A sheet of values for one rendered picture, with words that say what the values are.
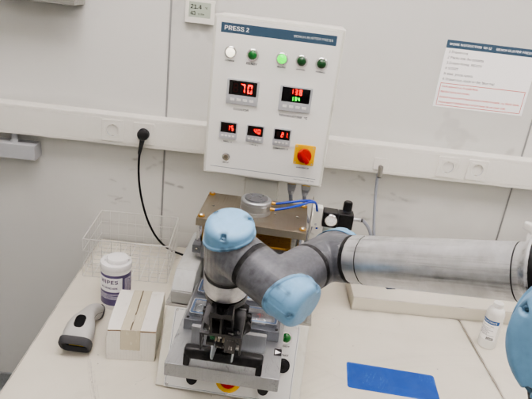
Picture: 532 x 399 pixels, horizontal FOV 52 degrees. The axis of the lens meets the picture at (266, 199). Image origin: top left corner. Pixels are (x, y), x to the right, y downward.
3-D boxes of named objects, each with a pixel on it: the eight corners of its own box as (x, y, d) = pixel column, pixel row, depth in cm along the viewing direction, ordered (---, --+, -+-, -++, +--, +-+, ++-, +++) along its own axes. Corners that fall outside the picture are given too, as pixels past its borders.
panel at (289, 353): (163, 385, 127) (175, 305, 128) (290, 404, 126) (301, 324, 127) (161, 388, 125) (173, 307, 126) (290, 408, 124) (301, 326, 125)
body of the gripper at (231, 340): (197, 351, 93) (197, 309, 85) (207, 311, 100) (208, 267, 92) (241, 358, 93) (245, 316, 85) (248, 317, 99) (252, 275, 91)
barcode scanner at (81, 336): (82, 310, 151) (81, 286, 148) (111, 313, 152) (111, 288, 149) (56, 357, 132) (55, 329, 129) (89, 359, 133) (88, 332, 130)
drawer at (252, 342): (195, 297, 131) (197, 268, 128) (285, 309, 130) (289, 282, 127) (163, 378, 104) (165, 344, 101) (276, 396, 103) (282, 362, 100)
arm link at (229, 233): (232, 252, 74) (191, 219, 78) (229, 301, 81) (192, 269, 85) (271, 225, 79) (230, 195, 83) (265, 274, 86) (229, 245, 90)
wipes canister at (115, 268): (104, 292, 161) (104, 247, 155) (134, 295, 161) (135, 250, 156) (96, 309, 153) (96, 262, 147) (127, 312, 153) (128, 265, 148)
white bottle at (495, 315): (483, 337, 161) (496, 296, 156) (498, 347, 158) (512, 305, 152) (473, 342, 159) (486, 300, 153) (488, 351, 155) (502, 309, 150)
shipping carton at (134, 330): (120, 315, 151) (121, 287, 148) (167, 320, 152) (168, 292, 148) (101, 359, 134) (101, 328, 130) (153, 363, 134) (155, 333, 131)
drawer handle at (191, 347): (184, 358, 104) (185, 341, 103) (261, 370, 103) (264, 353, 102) (182, 365, 102) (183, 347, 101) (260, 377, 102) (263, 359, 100)
